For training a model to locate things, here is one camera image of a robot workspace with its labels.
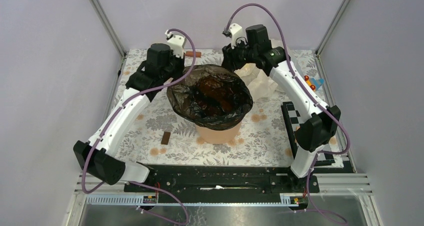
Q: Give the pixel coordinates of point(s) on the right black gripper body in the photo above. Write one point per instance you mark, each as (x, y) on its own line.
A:
(240, 55)

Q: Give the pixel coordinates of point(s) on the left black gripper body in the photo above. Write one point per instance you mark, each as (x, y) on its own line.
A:
(176, 69)

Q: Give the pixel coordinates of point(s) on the translucent white trash bag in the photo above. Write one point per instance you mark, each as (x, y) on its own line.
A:
(258, 83)

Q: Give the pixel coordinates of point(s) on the black trash bag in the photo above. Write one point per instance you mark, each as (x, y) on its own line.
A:
(211, 97)

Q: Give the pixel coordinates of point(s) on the orange plastic trash bin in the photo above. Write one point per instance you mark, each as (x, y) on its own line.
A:
(218, 136)

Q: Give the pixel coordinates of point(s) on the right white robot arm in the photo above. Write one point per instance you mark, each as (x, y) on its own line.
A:
(319, 119)

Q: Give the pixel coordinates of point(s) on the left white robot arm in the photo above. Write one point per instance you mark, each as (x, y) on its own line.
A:
(97, 156)

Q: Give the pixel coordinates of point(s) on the brown cylinder block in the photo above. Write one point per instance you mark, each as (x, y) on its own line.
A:
(193, 54)

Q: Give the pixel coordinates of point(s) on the red yellow toy vehicle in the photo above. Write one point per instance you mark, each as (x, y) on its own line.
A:
(310, 84)

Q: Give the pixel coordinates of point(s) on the blue toy piece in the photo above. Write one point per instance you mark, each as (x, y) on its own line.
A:
(317, 83)

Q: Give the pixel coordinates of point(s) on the dark brown wooden block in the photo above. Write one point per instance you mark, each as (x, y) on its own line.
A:
(165, 138)

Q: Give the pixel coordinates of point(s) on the black white checkerboard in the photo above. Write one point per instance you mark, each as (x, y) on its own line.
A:
(293, 121)

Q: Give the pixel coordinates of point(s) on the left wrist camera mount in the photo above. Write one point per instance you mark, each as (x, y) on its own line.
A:
(176, 43)

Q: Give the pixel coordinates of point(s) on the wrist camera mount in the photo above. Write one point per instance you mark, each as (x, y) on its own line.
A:
(235, 32)
(176, 43)

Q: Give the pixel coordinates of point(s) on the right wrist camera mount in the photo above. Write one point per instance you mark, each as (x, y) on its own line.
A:
(235, 32)

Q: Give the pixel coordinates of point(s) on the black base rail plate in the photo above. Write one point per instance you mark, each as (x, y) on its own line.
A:
(219, 184)

